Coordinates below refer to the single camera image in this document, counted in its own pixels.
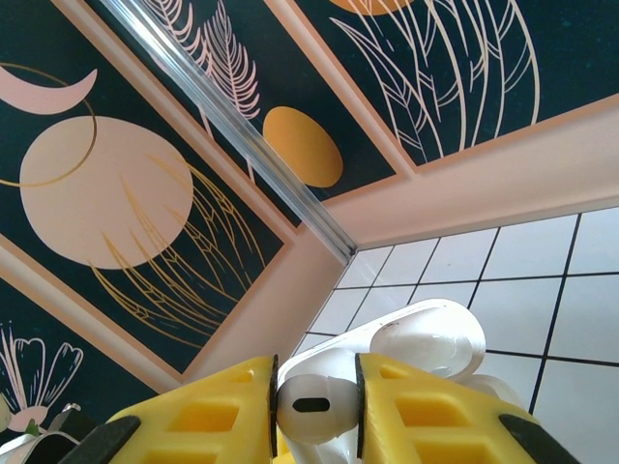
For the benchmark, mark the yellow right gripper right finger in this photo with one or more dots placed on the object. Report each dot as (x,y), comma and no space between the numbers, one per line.
(435,425)

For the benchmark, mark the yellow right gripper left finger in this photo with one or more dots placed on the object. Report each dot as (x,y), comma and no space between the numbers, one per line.
(193,425)

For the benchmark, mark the white earbuds charging case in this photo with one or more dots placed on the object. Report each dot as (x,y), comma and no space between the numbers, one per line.
(425,343)

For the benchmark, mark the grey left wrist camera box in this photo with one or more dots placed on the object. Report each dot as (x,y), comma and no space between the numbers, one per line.
(29,449)

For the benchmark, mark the aluminium frame post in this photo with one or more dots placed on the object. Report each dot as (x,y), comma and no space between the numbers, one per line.
(242,125)

